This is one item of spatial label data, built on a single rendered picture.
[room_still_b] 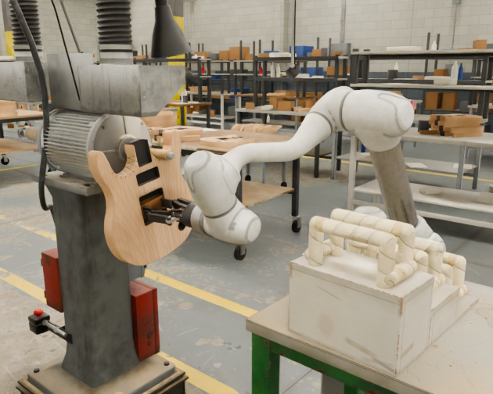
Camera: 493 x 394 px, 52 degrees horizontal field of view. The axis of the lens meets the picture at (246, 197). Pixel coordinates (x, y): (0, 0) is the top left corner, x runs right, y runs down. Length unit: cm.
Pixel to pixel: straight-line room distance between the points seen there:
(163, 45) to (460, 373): 121
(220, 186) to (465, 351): 68
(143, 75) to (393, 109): 72
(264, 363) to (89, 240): 92
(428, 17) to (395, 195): 1128
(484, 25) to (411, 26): 161
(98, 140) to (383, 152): 92
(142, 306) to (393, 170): 115
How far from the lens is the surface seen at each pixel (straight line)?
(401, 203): 181
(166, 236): 172
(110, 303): 210
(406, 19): 1315
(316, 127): 162
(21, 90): 205
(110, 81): 156
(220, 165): 130
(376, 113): 157
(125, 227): 160
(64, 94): 193
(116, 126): 177
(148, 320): 223
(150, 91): 148
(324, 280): 110
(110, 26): 161
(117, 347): 221
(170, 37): 166
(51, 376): 234
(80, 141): 182
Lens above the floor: 152
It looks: 14 degrees down
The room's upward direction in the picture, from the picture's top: straight up
